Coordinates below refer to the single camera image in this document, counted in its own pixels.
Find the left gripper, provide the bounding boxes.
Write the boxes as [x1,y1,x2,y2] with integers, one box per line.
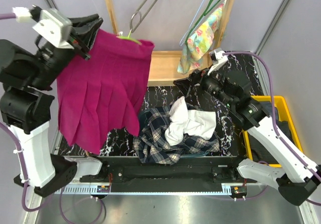
[27,13,103,90]

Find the wooden clothes rack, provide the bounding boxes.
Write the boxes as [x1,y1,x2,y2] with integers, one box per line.
[100,0,240,86]

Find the lime green hanger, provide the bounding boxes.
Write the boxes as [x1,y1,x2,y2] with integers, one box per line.
[117,30,141,45]

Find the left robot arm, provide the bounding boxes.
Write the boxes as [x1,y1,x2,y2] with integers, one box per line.
[1,14,108,197]

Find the dark clothes in crate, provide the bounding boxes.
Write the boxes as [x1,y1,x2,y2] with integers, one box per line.
[247,106,296,165]

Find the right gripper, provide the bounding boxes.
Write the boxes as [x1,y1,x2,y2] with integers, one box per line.
[173,63,235,108]

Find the white skirt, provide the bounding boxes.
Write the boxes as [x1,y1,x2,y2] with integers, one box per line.
[165,96,216,146]

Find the teal transparent plastic bin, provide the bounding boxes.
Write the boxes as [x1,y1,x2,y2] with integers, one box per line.
[133,107,219,165]

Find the dark green hanger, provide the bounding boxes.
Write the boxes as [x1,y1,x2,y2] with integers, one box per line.
[184,0,221,45]

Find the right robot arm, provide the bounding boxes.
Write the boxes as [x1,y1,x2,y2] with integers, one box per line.
[174,68,320,206]

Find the navy plaid skirt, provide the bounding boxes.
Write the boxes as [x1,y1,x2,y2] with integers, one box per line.
[133,103,220,165]

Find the light blue wire hanger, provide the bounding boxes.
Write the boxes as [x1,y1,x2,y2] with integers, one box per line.
[179,0,209,46]

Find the magenta pleated skirt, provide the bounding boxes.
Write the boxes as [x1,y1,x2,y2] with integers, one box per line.
[57,30,154,154]

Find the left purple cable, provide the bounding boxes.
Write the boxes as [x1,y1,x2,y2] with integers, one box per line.
[0,12,108,224]

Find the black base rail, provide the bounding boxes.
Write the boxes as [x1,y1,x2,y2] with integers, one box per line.
[80,156,244,195]

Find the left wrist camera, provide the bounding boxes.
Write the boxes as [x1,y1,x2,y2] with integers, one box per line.
[12,6,73,49]

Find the yellow plastic crate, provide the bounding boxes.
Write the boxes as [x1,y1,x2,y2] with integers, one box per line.
[242,95,302,168]

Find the floral pastel garment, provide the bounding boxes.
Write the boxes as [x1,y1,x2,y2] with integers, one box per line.
[177,1,226,74]

